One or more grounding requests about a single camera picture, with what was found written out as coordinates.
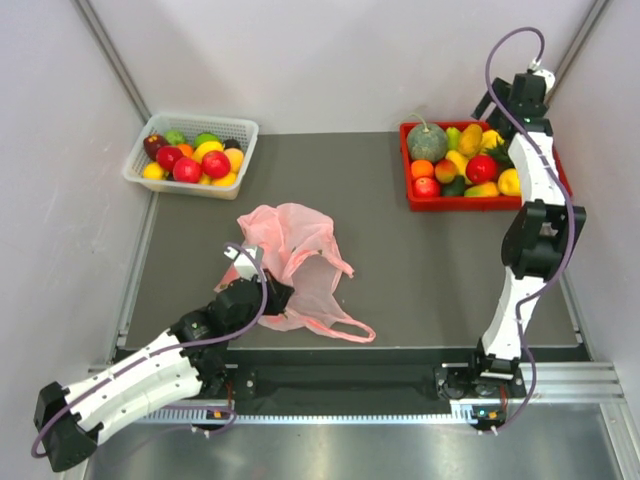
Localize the yellow mango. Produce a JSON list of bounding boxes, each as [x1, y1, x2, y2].
[[457, 124, 483, 157]]

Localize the pink plastic bag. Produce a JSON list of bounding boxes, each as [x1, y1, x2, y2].
[[237, 203, 376, 344]]

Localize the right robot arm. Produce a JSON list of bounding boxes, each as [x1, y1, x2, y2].
[[466, 68, 586, 396]]

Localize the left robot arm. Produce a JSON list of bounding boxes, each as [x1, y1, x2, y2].
[[31, 271, 294, 473]]

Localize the dark red fruit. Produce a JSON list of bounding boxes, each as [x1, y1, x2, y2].
[[143, 134, 170, 161]]

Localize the banana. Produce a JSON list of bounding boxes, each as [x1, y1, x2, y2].
[[480, 129, 504, 155]]

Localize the pineapple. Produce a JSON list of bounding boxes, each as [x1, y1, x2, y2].
[[487, 143, 514, 168]]

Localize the green pear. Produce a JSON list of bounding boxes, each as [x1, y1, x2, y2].
[[446, 127, 462, 151]]

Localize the red apple in crate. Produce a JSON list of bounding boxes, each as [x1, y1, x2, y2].
[[465, 155, 499, 185]]

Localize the yellow lemon in crate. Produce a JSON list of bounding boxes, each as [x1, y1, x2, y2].
[[497, 168, 521, 197]]

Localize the mango in crate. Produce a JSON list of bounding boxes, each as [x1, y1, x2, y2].
[[464, 181, 501, 198]]

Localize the red yellow peach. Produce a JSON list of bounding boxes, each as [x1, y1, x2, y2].
[[434, 159, 458, 185]]

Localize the green melon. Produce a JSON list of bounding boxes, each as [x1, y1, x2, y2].
[[407, 123, 448, 163]]

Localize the avocado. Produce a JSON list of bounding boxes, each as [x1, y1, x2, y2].
[[441, 175, 467, 197]]

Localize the orange in crate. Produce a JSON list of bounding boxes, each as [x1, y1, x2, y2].
[[410, 159, 434, 180]]

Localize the red pomegranate in crate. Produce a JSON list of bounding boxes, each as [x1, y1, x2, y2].
[[412, 177, 441, 199]]

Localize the red apple in basket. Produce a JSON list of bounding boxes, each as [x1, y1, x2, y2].
[[201, 150, 231, 179]]

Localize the red apple front basket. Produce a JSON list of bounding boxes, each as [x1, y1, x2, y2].
[[172, 157, 202, 183]]

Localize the red apple basket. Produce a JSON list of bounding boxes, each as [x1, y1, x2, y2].
[[172, 157, 202, 183], [155, 145, 184, 172]]

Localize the red plastic crate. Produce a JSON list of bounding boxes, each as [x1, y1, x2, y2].
[[399, 121, 573, 212]]

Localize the yellow lemon in basket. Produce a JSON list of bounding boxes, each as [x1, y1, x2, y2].
[[142, 162, 166, 181]]

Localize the red apple left basket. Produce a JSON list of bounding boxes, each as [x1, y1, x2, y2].
[[155, 145, 184, 172]]

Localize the green lime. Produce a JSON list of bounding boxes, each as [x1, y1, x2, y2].
[[193, 132, 220, 148]]

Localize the white plastic basket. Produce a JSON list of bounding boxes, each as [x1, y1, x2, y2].
[[123, 114, 259, 200]]

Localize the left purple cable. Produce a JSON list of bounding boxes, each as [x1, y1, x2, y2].
[[30, 242, 270, 459]]

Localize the purple cable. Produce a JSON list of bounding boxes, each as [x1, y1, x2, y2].
[[30, 242, 270, 459], [485, 27, 579, 434]]

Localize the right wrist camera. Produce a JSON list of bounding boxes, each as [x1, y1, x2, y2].
[[527, 59, 556, 94]]

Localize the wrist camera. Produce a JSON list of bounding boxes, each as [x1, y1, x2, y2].
[[224, 243, 264, 280], [527, 59, 556, 94]]

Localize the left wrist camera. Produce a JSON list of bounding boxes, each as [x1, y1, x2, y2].
[[224, 243, 264, 280]]

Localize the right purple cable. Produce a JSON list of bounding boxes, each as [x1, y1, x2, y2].
[[485, 27, 579, 434]]

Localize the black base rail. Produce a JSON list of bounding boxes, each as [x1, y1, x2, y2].
[[112, 347, 591, 406]]

